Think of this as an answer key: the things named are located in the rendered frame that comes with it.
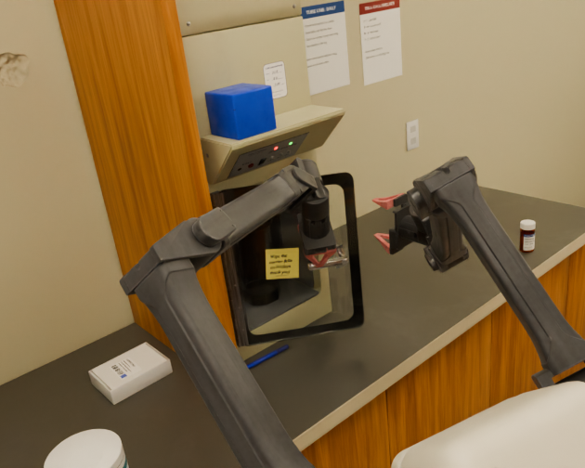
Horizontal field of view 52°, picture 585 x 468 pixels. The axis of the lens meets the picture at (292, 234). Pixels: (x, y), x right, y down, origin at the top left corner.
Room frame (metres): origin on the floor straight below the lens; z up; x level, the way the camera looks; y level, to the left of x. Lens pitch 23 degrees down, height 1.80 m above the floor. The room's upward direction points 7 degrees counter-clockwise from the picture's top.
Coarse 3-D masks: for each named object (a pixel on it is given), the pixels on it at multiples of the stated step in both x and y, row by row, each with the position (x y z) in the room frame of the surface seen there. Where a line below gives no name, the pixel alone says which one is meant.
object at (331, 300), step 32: (224, 192) 1.23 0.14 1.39; (352, 192) 1.26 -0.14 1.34; (288, 224) 1.25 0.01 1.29; (352, 224) 1.26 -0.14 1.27; (256, 256) 1.24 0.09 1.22; (320, 256) 1.25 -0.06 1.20; (352, 256) 1.26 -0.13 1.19; (256, 288) 1.24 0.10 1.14; (288, 288) 1.24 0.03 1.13; (320, 288) 1.25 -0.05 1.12; (352, 288) 1.26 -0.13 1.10; (256, 320) 1.24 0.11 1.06; (288, 320) 1.24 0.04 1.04; (320, 320) 1.25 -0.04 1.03; (352, 320) 1.25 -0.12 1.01
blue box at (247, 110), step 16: (208, 96) 1.24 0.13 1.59; (224, 96) 1.19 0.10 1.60; (240, 96) 1.18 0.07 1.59; (256, 96) 1.21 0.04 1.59; (272, 96) 1.23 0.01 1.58; (208, 112) 1.25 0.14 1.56; (224, 112) 1.20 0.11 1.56; (240, 112) 1.18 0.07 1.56; (256, 112) 1.20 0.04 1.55; (272, 112) 1.23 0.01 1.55; (224, 128) 1.21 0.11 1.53; (240, 128) 1.18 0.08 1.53; (256, 128) 1.20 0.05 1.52; (272, 128) 1.22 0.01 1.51
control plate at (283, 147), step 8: (296, 136) 1.28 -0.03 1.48; (304, 136) 1.31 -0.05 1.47; (272, 144) 1.24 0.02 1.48; (280, 144) 1.26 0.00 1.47; (288, 144) 1.29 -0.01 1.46; (296, 144) 1.31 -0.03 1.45; (248, 152) 1.20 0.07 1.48; (256, 152) 1.22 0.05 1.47; (264, 152) 1.25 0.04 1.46; (272, 152) 1.27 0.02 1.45; (280, 152) 1.30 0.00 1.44; (240, 160) 1.21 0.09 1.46; (248, 160) 1.23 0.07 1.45; (256, 160) 1.25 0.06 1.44; (272, 160) 1.30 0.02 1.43; (232, 168) 1.21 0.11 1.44; (248, 168) 1.26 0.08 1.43
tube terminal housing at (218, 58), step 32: (224, 32) 1.30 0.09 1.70; (256, 32) 1.35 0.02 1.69; (288, 32) 1.41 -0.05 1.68; (192, 64) 1.25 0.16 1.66; (224, 64) 1.30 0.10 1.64; (256, 64) 1.35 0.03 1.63; (288, 64) 1.40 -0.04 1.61; (192, 96) 1.24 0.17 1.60; (288, 96) 1.40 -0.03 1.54; (288, 160) 1.38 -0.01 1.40; (256, 352) 1.27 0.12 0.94
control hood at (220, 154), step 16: (288, 112) 1.38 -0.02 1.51; (304, 112) 1.35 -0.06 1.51; (320, 112) 1.33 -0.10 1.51; (336, 112) 1.33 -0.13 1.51; (288, 128) 1.24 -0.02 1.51; (304, 128) 1.28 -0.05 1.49; (320, 128) 1.33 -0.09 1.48; (208, 144) 1.21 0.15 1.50; (224, 144) 1.17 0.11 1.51; (240, 144) 1.16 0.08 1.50; (256, 144) 1.20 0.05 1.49; (304, 144) 1.34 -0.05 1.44; (320, 144) 1.40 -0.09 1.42; (208, 160) 1.22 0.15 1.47; (224, 160) 1.17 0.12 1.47; (208, 176) 1.23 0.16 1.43; (224, 176) 1.22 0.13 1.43
